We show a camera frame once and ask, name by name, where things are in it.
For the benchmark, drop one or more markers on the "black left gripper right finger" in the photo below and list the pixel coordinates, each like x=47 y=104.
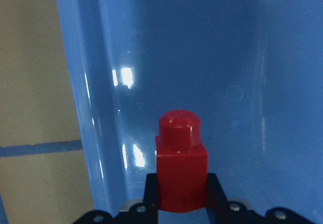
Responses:
x=216 y=200

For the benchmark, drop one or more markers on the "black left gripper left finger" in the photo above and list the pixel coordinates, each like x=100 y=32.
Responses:
x=151 y=198

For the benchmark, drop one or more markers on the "red block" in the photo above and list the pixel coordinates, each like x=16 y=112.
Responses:
x=181 y=162

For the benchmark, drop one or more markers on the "blue plastic tray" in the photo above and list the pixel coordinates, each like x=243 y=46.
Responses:
x=250 y=69

